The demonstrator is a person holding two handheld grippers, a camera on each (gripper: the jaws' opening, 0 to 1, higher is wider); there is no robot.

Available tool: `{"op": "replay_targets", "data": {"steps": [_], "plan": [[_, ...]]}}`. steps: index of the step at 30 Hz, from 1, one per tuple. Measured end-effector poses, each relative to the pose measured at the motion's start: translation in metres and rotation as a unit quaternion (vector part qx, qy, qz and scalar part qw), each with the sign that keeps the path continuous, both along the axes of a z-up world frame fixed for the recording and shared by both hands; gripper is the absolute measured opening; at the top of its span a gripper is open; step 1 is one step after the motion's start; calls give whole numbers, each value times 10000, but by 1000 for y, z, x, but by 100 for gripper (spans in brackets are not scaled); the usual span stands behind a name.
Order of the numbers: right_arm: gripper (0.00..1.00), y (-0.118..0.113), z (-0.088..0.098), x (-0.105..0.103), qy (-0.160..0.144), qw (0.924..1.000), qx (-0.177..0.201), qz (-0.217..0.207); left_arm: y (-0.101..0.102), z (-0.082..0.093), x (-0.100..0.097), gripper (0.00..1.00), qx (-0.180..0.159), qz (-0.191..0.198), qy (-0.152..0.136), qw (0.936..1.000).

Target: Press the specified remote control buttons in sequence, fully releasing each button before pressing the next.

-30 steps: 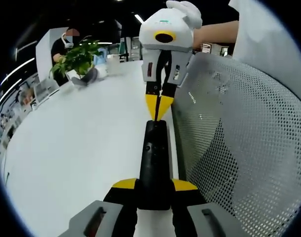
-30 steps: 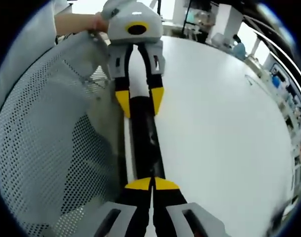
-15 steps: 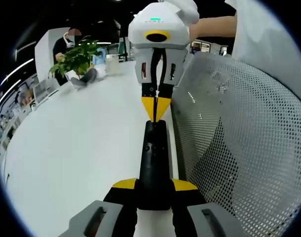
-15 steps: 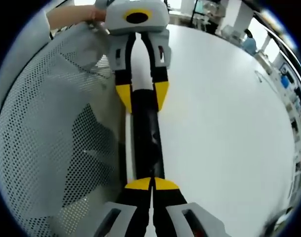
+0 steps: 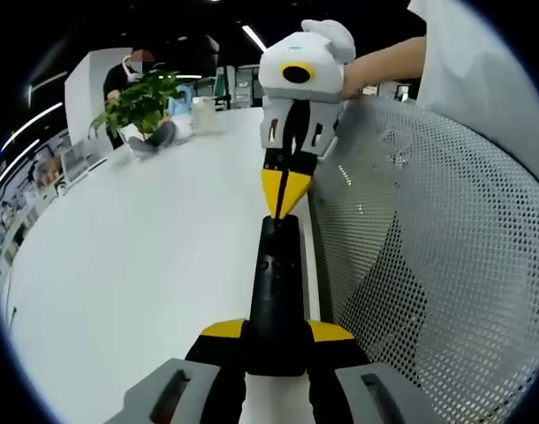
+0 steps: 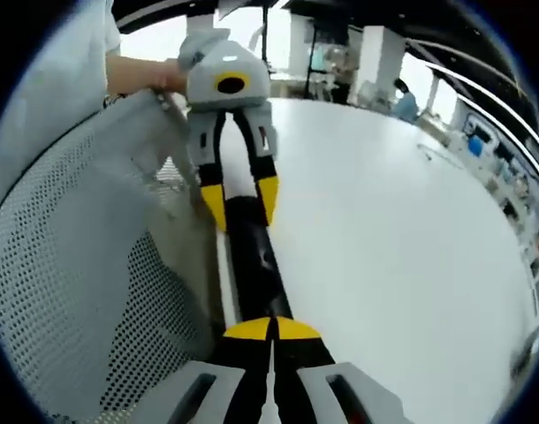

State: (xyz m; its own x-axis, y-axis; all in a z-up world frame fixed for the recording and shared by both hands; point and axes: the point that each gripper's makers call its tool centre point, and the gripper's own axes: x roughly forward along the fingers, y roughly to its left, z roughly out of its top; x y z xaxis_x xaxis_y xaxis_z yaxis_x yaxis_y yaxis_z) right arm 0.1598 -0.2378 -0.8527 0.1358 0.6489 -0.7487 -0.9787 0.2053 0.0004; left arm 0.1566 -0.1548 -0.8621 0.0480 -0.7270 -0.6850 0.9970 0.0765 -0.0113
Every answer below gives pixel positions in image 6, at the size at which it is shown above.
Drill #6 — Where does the person's left hand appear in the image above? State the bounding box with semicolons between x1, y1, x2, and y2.
156;59;190;95

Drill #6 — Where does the black remote control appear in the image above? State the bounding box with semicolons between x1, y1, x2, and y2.
224;195;295;322

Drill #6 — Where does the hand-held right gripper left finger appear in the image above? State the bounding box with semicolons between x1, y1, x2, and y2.
139;316;275;424

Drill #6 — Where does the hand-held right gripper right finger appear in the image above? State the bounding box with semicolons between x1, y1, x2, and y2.
273;316;414;424

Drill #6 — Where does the grey mesh chair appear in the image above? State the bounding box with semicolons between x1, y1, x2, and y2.
0;90;224;424

